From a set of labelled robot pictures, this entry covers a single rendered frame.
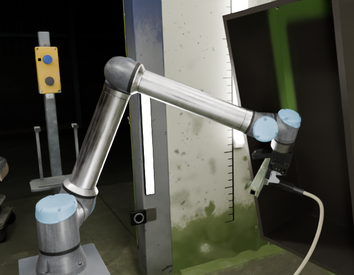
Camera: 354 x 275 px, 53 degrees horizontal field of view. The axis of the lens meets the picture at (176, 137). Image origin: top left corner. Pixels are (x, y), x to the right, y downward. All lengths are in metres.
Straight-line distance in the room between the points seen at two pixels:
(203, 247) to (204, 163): 0.59
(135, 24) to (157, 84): 0.93
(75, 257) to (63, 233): 0.11
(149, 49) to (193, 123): 0.54
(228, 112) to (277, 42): 0.83
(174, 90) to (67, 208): 0.58
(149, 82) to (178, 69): 0.98
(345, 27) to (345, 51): 0.08
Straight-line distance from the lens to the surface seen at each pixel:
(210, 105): 1.26
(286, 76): 2.03
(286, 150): 1.51
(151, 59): 2.16
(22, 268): 1.59
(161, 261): 2.46
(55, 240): 1.41
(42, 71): 2.17
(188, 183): 2.35
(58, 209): 1.38
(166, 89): 1.26
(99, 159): 1.48
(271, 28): 1.99
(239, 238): 2.71
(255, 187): 1.58
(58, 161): 2.28
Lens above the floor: 1.34
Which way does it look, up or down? 9 degrees down
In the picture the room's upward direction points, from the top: 2 degrees counter-clockwise
